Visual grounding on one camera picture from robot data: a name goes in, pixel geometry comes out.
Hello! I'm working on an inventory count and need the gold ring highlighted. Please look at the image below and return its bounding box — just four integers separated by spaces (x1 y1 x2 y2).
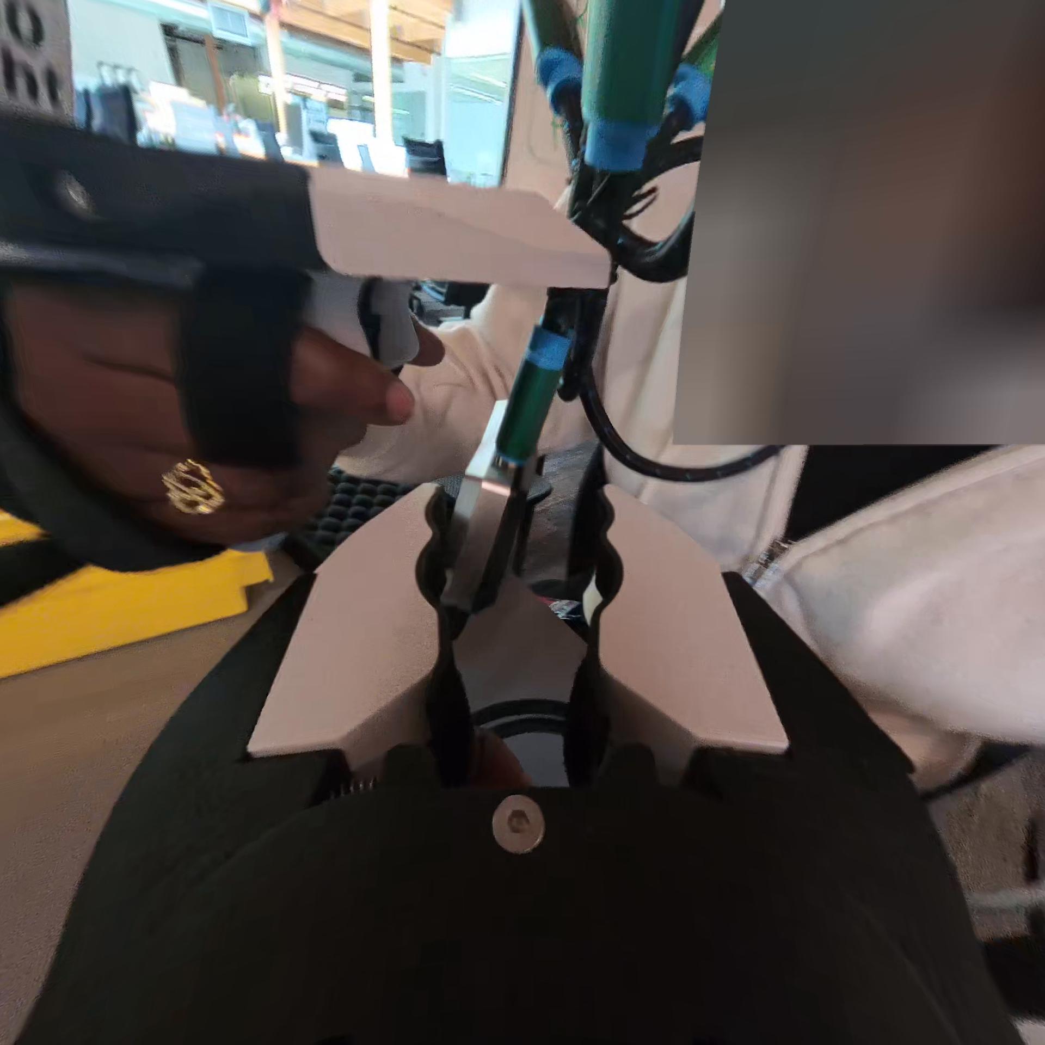
161 459 226 516

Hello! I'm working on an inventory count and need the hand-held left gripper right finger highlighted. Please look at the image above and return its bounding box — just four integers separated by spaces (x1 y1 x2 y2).
567 483 791 786

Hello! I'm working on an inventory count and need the yellow plastic bin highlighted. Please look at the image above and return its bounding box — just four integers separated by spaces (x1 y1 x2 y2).
0 510 274 680

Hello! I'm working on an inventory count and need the silver cable splitter hub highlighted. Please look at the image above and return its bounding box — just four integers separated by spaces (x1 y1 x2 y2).
441 398 546 615

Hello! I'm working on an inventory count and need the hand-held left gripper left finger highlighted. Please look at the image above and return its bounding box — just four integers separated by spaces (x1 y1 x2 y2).
247 483 476 786

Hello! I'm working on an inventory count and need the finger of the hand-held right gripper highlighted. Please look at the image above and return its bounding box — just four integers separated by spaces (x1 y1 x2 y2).
309 167 615 289

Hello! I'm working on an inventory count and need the black foam pad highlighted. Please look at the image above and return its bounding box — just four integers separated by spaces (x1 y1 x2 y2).
286 464 426 568

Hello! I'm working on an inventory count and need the grey desk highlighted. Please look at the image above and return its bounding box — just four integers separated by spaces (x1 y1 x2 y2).
0 551 328 1045

